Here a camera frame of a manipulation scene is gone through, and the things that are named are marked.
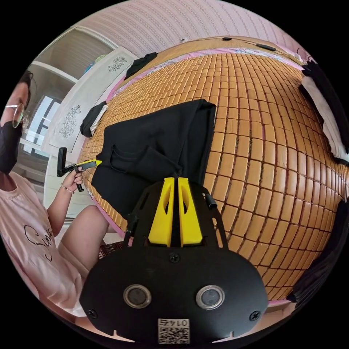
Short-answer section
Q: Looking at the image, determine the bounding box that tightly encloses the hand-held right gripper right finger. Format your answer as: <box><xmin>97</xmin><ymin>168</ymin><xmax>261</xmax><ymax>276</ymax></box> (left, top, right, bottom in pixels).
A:
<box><xmin>178</xmin><ymin>177</ymin><xmax>203</xmax><ymax>248</ymax></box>

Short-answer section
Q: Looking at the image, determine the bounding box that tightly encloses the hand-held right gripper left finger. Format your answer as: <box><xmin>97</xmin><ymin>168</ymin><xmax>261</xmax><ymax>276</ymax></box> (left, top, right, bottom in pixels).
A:
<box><xmin>148</xmin><ymin>177</ymin><xmax>175</xmax><ymax>246</ymax></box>

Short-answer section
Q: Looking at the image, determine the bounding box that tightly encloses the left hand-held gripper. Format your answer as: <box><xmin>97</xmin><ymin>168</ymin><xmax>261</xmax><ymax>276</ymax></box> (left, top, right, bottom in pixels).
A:
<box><xmin>63</xmin><ymin>159</ymin><xmax>103</xmax><ymax>192</ymax></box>

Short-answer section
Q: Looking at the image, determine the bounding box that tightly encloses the black short sleeve shirt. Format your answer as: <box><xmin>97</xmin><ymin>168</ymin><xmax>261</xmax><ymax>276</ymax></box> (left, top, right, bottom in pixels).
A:
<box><xmin>91</xmin><ymin>99</ymin><xmax>217</xmax><ymax>222</ymax></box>

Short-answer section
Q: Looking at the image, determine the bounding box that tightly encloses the person's left forearm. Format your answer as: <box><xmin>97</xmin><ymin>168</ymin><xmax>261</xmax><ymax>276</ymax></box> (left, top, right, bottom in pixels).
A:
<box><xmin>47</xmin><ymin>183</ymin><xmax>75</xmax><ymax>238</ymax></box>

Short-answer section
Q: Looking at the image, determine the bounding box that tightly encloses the person's left hand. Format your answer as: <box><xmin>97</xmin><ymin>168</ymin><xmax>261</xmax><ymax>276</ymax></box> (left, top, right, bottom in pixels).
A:
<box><xmin>63</xmin><ymin>166</ymin><xmax>84</xmax><ymax>192</ymax></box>

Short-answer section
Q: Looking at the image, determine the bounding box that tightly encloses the black and white folded garment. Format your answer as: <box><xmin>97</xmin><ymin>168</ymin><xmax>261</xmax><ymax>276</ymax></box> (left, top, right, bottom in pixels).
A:
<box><xmin>79</xmin><ymin>101</ymin><xmax>109</xmax><ymax>139</ymax></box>

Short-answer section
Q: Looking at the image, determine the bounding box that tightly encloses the window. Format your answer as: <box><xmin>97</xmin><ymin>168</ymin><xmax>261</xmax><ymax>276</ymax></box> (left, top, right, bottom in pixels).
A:
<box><xmin>24</xmin><ymin>95</ymin><xmax>63</xmax><ymax>157</ymax></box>

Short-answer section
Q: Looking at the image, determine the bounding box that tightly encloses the white cupboard with floral print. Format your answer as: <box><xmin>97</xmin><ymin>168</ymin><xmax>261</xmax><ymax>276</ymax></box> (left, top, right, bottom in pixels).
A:
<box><xmin>26</xmin><ymin>26</ymin><xmax>140</xmax><ymax>218</ymax></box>

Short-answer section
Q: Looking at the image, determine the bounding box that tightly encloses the person's body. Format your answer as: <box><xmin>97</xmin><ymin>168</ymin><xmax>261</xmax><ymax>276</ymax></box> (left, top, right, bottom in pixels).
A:
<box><xmin>0</xmin><ymin>69</ymin><xmax>129</xmax><ymax>328</ymax></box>

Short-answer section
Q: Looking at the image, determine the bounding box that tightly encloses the small black garment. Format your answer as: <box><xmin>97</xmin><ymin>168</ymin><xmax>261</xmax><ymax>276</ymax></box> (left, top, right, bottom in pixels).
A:
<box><xmin>124</xmin><ymin>52</ymin><xmax>159</xmax><ymax>81</ymax></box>

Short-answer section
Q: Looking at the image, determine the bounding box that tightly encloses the dark ribbed garment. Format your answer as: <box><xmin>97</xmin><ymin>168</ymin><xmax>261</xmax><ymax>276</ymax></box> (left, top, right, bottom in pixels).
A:
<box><xmin>286</xmin><ymin>200</ymin><xmax>349</xmax><ymax>304</ymax></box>

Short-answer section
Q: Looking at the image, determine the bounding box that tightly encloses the pile of clothes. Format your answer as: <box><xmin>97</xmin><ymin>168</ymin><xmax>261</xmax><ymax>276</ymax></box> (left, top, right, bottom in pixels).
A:
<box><xmin>298</xmin><ymin>60</ymin><xmax>349</xmax><ymax>166</ymax></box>

